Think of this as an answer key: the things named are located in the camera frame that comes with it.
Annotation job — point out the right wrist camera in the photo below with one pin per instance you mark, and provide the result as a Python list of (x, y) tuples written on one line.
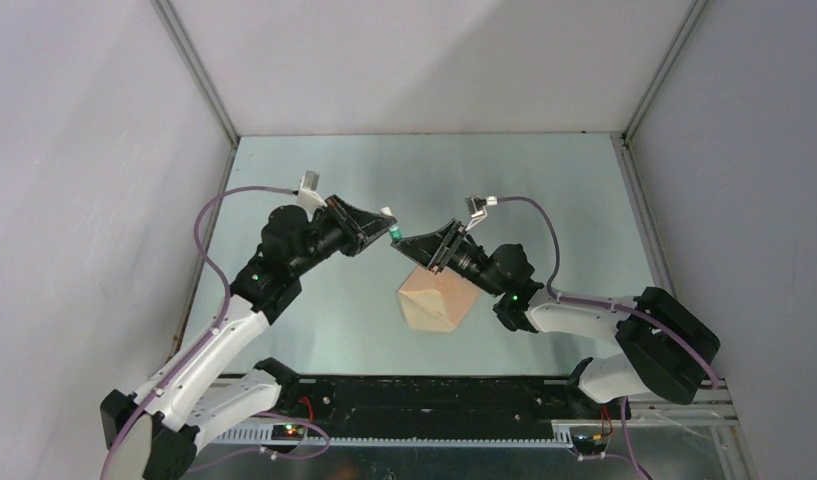
[(478, 209)]

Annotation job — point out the tan paper envelope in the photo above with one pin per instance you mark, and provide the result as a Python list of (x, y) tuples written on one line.
[(436, 302)]

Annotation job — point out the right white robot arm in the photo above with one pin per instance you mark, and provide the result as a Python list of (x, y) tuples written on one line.
[(663, 348)]

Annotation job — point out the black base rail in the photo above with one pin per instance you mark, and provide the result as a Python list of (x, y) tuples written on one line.
[(439, 408)]

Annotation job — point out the white green glue stick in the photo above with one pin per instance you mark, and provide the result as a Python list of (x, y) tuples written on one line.
[(395, 233)]

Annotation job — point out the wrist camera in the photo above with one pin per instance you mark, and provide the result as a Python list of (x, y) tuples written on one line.
[(478, 209), (310, 189)]

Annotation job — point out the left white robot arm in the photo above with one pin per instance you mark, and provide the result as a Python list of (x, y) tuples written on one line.
[(158, 430)]

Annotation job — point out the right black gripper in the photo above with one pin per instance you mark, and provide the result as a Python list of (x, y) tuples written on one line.
[(430, 251)]

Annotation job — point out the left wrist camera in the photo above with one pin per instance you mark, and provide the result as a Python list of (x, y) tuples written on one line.
[(310, 189)]

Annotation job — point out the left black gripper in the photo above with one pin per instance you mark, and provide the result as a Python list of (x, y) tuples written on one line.
[(359, 228)]

